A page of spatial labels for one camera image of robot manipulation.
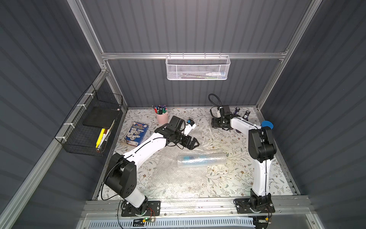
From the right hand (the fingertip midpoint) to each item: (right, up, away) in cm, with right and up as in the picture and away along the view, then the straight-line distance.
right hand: (217, 122), depth 104 cm
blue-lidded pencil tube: (+27, 0, -17) cm, 32 cm away
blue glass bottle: (-15, -22, -20) cm, 33 cm away
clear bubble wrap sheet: (-27, -31, -19) cm, 46 cm away
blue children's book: (-59, -8, -2) cm, 60 cm away
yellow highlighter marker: (-66, -7, -33) cm, 75 cm away
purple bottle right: (+16, +5, -13) cm, 21 cm away
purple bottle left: (+10, +7, -10) cm, 16 cm away
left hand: (-18, -12, -23) cm, 32 cm away
